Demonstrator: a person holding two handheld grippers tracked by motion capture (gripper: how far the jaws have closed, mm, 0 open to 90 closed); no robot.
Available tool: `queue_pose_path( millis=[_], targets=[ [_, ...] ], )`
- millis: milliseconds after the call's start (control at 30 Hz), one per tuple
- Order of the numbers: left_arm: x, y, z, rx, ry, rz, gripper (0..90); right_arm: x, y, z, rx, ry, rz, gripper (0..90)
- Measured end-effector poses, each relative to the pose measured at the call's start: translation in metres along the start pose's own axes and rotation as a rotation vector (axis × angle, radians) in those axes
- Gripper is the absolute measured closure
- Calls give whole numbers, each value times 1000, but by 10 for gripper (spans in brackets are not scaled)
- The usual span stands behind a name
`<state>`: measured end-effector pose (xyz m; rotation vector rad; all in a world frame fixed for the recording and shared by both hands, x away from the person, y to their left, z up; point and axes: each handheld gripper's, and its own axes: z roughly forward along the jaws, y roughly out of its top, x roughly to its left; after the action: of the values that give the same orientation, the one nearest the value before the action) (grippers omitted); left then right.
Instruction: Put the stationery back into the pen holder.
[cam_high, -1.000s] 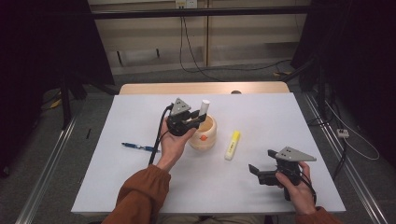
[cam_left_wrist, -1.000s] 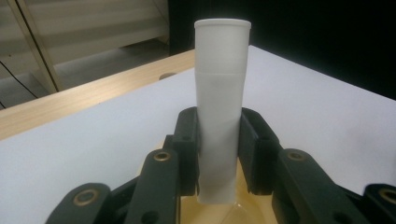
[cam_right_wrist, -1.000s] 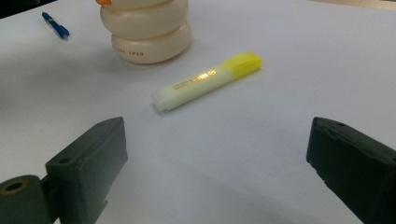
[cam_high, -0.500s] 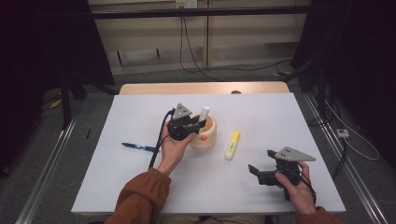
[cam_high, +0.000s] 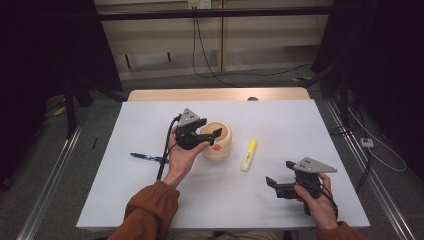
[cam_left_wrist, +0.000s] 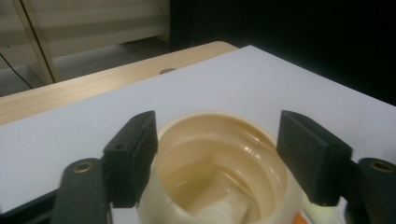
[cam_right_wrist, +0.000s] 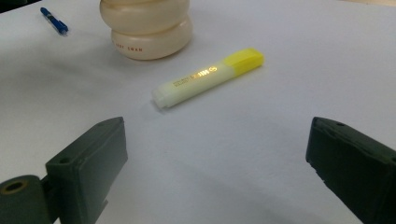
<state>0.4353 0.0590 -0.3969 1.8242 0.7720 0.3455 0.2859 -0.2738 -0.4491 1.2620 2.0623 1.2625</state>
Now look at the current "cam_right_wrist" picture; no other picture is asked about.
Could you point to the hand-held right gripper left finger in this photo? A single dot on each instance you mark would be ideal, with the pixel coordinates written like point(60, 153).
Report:
point(90, 161)

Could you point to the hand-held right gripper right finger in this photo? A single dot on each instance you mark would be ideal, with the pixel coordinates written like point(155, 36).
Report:
point(355, 168)

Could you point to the wooden table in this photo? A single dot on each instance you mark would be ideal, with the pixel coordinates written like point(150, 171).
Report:
point(373, 2)

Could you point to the blue ballpoint pen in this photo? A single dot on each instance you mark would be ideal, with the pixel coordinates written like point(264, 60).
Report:
point(54, 21)

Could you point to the yellow highlighter pen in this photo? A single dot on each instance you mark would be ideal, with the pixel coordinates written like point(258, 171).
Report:
point(199, 84)

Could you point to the cream duck pen holder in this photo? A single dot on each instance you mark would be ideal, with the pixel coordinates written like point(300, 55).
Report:
point(149, 37)

